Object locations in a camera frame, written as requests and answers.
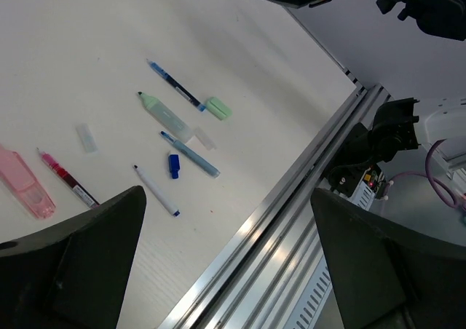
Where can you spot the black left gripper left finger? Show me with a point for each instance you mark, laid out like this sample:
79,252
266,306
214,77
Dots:
73,274

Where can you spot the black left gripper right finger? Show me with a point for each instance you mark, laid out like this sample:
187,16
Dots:
385,275

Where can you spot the white marker pen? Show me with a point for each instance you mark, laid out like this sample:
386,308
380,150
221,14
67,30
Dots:
156,191

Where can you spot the dark blue marker cap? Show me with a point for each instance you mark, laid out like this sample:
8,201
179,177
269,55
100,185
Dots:
174,165

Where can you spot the light blue pen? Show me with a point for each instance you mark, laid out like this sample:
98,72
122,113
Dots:
191,155

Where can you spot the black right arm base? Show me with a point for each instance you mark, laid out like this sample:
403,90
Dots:
392,131

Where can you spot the red gel pen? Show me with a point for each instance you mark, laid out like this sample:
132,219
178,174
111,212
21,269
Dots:
68,179

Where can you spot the pink highlighter pen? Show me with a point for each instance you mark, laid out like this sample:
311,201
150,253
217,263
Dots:
25,186

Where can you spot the small clear pen cap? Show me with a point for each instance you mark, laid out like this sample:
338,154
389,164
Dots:
87,139

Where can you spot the dark blue gel pen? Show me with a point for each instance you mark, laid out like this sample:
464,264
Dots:
176,86

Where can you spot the green highlighter pen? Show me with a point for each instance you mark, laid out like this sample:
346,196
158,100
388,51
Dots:
166,117

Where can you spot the green highlighter cap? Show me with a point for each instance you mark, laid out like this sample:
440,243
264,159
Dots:
219,109

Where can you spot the white slotted cable duct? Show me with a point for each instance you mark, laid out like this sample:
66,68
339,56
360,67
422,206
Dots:
311,302

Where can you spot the aluminium rail frame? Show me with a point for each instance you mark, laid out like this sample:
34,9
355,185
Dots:
257,278

